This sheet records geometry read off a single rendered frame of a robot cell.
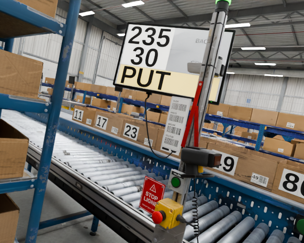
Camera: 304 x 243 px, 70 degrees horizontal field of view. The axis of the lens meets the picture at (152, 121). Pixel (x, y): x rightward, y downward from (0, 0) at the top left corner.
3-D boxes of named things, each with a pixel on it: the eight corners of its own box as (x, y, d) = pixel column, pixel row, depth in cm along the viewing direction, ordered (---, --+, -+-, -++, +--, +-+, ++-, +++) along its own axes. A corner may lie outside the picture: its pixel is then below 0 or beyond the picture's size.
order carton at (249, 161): (201, 168, 137) (207, 141, 136) (219, 165, 160) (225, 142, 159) (270, 194, 112) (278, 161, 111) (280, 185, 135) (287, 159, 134)
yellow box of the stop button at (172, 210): (148, 221, 74) (153, 201, 74) (163, 215, 81) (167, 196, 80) (185, 245, 65) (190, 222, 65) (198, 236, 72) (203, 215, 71)
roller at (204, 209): (169, 233, 82) (162, 241, 84) (221, 204, 122) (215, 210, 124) (160, 222, 85) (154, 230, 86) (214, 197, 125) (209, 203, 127)
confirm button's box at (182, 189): (165, 187, 78) (169, 169, 77) (170, 186, 80) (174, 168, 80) (181, 195, 73) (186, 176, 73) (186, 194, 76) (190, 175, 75)
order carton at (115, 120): (92, 128, 211) (95, 111, 210) (115, 129, 234) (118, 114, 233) (118, 138, 186) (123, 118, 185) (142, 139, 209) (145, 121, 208)
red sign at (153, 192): (138, 206, 87) (145, 175, 86) (139, 206, 88) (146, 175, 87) (171, 226, 77) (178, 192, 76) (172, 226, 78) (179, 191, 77)
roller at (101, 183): (95, 193, 111) (89, 189, 114) (157, 180, 152) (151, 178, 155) (96, 183, 111) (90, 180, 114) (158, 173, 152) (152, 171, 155)
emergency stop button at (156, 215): (149, 221, 71) (151, 209, 71) (157, 217, 75) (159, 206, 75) (158, 227, 69) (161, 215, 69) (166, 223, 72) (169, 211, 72)
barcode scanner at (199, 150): (211, 186, 64) (214, 150, 64) (176, 177, 72) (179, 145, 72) (219, 183, 69) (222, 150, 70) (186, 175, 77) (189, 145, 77)
